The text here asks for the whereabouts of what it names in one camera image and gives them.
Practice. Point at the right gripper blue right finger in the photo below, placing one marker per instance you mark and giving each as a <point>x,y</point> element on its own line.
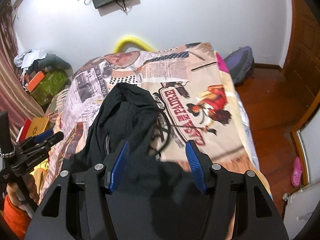
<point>236,199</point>

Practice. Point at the orange box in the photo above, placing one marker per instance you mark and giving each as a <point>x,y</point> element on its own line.
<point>33,83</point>

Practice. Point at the brown wooden door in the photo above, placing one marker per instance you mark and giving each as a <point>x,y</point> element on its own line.
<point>301,67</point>

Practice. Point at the orange sleeve left forearm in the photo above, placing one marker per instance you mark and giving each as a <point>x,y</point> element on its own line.
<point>17,219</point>

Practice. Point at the red white box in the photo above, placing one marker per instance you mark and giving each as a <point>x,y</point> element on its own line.
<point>24,130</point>

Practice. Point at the yellow headboard bar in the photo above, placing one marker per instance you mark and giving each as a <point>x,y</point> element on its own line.
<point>133,41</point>

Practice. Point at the pink croc slipper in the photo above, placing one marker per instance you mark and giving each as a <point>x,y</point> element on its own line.
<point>297,172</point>

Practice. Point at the purple grey backpack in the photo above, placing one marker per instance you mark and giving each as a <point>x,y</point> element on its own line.
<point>240,64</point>

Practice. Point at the striped red curtain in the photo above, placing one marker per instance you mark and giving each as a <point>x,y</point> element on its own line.
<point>14,99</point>

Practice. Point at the wooden wardrobe with sliding door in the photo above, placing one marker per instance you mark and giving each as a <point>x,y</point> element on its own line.
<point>305,137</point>

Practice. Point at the black zip hoodie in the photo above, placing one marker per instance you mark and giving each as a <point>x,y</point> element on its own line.
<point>155,199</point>

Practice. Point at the left hand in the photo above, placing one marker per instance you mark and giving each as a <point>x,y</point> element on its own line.
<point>23,191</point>

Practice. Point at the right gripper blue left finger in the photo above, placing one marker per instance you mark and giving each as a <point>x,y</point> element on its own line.
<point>75,206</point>

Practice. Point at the newspaper print bed blanket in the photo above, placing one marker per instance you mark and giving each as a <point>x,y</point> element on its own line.
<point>191,85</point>

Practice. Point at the wooden lap desk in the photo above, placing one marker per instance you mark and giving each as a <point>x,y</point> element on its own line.
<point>38,126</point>

